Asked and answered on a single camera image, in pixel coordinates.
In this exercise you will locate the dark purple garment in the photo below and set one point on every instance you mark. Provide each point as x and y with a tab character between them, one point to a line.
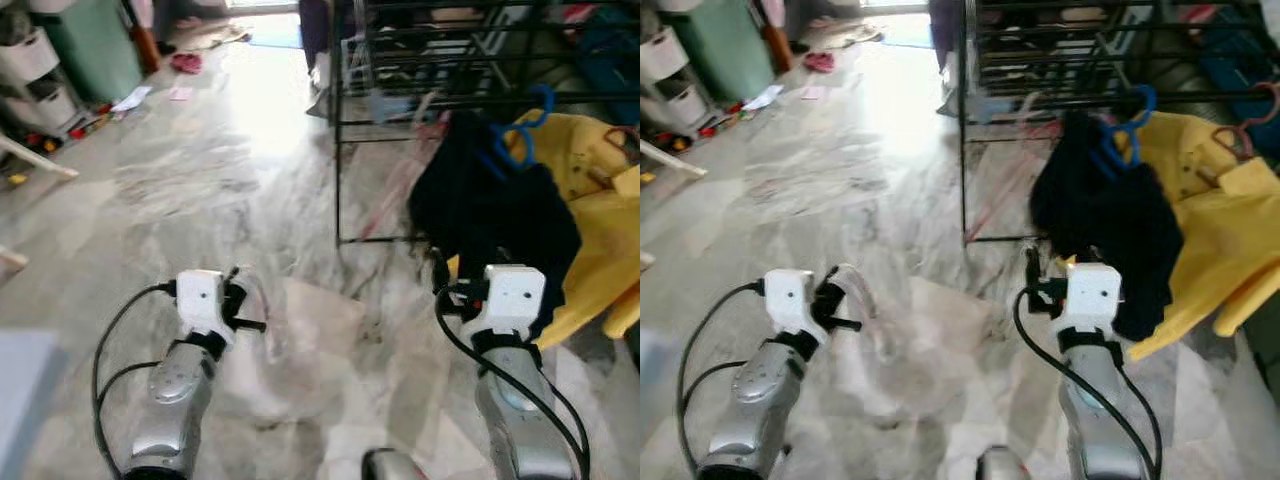
950	35
322	35

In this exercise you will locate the green plastic bin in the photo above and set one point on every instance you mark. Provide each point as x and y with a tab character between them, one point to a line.
725	48
95	50

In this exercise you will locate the dark red hanger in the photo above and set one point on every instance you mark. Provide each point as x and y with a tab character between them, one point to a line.
1240	140
620	140

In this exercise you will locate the red slippers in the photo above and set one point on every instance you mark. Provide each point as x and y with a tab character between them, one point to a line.
819	61
186	62

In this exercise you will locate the pink paper sheet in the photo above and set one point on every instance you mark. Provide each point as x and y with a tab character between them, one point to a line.
814	92

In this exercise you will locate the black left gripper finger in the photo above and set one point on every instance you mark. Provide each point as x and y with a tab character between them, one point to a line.
835	279
244	279

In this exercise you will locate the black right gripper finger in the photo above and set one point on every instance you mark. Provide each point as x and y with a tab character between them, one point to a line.
1033	270
439	270

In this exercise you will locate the grey robot right leg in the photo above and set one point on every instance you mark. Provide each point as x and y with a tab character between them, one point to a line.
395	466
1002	465

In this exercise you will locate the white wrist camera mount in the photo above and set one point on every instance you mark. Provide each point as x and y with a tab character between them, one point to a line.
200	300
1093	298
790	300
515	300

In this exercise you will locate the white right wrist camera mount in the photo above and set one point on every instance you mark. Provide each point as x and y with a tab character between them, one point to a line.
515	300
1093	298

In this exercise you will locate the white and beige high chair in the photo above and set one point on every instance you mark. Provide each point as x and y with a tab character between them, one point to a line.
40	158
675	160

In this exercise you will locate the yellow garment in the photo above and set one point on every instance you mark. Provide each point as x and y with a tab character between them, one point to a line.
1230	240
600	230

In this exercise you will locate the white plastic drawer unit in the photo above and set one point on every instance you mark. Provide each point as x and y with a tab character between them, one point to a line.
35	75
672	75

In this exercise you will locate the blue floor mat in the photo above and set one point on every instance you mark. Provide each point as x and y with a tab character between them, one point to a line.
272	30
907	30

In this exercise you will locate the black metal drying rack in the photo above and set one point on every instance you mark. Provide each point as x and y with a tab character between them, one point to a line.
337	170
964	170

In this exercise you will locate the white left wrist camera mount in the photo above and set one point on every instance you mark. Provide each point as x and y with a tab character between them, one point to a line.
200	300
790	300

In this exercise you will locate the white paper sheet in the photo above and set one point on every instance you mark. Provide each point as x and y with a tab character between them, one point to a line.
131	98
762	97

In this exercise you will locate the black shirt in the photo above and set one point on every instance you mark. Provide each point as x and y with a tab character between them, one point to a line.
490	220
1100	220

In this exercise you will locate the blue plastic hanger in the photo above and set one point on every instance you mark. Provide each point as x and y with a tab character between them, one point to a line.
1120	145
515	140

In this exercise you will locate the beige floor mat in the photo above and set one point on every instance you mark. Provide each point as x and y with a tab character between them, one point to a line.
847	34
212	35

